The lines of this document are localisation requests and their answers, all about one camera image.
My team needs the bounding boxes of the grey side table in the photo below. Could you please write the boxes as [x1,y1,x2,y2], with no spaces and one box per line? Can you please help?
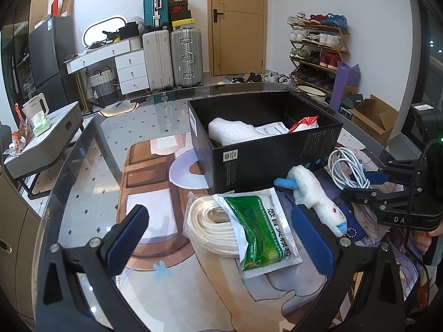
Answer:
[3,101,84,198]

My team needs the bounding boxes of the black bag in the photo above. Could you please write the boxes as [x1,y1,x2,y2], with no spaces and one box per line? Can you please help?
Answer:
[118,22,139,39]

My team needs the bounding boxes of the black cardboard box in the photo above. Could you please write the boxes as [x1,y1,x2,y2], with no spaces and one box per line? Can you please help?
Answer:
[187,91,344,195]

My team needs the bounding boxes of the white electric kettle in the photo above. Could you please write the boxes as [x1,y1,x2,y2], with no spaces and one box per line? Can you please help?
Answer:
[22,93,47,123]

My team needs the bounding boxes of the oval lit mirror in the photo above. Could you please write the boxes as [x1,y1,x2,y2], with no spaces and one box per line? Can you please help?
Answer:
[82,14,129,49]

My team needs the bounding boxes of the wooden shoe rack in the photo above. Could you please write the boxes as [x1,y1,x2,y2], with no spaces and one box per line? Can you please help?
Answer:
[287,12,351,92]

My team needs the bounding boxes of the wooden door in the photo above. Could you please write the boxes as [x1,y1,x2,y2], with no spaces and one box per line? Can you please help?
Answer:
[207,0,268,77]

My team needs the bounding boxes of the silver suitcase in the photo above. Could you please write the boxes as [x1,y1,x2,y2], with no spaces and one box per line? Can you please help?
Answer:
[169,28,204,89]

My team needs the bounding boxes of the white dressing table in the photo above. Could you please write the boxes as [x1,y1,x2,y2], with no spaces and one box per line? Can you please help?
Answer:
[64,38,131,75]

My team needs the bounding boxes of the open cardboard box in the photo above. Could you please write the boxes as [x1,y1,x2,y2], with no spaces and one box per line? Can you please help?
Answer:
[348,94,399,139]

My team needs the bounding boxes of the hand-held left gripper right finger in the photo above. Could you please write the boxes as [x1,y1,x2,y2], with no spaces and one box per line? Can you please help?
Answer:
[291,204,407,332]

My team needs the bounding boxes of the red white snack packet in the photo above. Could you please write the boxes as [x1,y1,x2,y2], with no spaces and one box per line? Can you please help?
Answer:
[288,116,320,134]

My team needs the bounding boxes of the purple rolled mat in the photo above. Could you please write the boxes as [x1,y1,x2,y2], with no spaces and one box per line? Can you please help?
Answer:
[328,60,362,111]

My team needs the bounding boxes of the printed table mat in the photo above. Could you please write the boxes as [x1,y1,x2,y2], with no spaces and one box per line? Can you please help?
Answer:
[116,133,430,332]

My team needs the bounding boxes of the rows of assorted shoes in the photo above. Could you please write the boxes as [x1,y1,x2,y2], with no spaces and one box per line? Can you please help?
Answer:
[287,12,348,87]

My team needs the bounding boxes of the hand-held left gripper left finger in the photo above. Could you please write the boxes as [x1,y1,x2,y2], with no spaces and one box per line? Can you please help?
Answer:
[35,204,150,332]

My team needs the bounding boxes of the dark sliding glass door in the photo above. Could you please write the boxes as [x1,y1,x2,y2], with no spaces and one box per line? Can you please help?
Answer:
[415,0,443,111]

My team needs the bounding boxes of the woven laundry basket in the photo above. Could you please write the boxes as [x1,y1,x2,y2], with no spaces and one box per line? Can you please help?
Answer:
[88,69,120,106]

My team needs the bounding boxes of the dark grey fridge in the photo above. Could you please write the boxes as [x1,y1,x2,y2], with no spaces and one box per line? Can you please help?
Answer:
[28,16,82,111]

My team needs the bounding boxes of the green tissue pack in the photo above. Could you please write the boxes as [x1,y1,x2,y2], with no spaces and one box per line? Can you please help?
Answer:
[32,112,52,136]

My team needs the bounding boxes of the white cable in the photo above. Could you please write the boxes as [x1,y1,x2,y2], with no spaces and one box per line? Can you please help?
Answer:
[325,147,372,191]

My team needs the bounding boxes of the white hose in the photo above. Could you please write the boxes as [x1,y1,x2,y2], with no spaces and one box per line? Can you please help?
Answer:
[183,194,243,259]

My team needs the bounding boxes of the tall dark glass cabinet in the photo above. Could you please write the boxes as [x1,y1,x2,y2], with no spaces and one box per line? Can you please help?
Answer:
[0,0,51,118]

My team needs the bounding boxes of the white face mask packet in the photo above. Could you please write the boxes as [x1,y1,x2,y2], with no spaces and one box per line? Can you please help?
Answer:
[254,122,290,135]

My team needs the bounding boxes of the dark green storage box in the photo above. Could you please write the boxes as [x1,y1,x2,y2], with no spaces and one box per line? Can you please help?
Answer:
[337,93,362,120]

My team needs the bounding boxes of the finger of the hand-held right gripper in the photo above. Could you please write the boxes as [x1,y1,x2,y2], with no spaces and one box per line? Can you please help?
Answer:
[341,185,416,211]
[365,159,422,185]

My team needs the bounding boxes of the white foam wrap roll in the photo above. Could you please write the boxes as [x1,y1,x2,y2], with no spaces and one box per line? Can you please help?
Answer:
[208,117,274,147]

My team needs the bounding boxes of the pile of slippers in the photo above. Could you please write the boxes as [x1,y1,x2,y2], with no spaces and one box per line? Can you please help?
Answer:
[225,70,291,84]

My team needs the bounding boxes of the white drawer unit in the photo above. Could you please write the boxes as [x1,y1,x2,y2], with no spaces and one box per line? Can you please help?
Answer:
[115,49,150,95]

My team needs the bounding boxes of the brown low cabinet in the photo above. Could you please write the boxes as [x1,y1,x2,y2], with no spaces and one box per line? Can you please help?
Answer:
[0,166,44,322]

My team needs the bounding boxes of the white enamel basin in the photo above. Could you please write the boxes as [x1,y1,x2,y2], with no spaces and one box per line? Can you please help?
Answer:
[296,85,328,102]

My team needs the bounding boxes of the teal suitcase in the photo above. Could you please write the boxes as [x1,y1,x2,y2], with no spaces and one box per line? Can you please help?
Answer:
[143,0,169,30]

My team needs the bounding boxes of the red plastic bag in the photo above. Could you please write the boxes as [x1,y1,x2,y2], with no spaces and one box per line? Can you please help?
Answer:
[3,103,33,154]

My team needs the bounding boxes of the green medicine packet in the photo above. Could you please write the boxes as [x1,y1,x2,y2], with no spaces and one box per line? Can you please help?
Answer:
[212,187,302,280]

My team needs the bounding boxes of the white suitcase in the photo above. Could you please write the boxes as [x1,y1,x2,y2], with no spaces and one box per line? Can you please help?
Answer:
[142,29,174,90]

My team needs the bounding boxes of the white blue plush toy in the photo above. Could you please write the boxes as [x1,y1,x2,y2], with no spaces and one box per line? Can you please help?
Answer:
[273,165,348,237]

